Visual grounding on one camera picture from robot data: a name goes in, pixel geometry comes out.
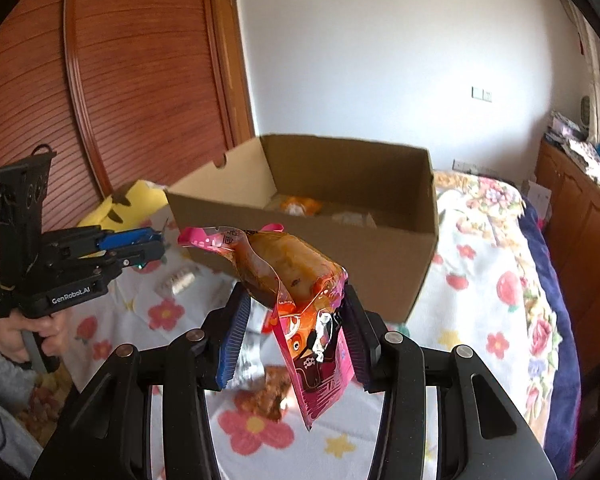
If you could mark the small cream candy packet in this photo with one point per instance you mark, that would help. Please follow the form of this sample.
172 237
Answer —
175 283

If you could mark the pink orange snack packet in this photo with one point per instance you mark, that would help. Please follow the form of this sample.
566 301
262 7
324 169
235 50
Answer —
304 289

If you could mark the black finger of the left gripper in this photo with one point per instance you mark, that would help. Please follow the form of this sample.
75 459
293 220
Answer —
125 257

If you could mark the floral strawberry bed sheet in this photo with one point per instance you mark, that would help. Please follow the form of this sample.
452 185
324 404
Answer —
483 289

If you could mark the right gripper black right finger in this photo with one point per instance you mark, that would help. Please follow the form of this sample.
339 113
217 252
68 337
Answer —
363 342

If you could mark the brown cardboard box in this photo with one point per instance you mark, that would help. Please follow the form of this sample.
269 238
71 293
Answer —
393 182

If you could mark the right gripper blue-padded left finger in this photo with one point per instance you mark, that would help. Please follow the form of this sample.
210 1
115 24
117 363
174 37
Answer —
224 331

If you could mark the white blue-top snack pouch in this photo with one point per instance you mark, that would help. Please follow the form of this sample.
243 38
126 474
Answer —
249 372

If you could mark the brown gold snack packet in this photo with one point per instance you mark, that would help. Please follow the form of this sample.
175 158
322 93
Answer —
270 401

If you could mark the white wall switch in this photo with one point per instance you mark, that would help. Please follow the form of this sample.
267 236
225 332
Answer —
481 94

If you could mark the silver tray snack packet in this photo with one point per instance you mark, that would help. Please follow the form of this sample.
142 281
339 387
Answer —
354 218

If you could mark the yellow plush toy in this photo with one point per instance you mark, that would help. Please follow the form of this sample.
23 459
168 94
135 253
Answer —
129 207

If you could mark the brown wooden wardrobe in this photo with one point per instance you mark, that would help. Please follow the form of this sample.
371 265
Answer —
121 90

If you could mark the orange white chicken-feet packet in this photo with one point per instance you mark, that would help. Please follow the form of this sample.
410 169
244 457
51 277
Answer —
300 206

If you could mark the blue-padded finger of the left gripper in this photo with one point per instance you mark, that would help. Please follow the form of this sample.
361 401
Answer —
136 237

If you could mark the wooden cabinet under window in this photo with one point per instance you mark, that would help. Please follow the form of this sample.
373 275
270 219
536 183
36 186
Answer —
572 235

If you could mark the patterned window curtain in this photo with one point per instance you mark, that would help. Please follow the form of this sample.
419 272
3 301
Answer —
589 43

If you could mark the person's left hand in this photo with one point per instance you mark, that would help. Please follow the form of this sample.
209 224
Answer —
53 330

